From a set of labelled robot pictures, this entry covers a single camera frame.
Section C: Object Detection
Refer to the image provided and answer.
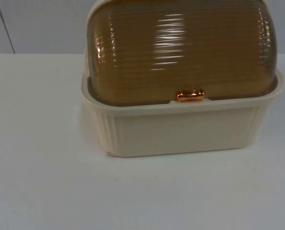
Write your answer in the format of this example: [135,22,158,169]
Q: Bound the cream box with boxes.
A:
[79,0,285,159]

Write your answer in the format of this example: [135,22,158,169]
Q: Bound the cream lid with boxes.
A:
[91,0,278,107]

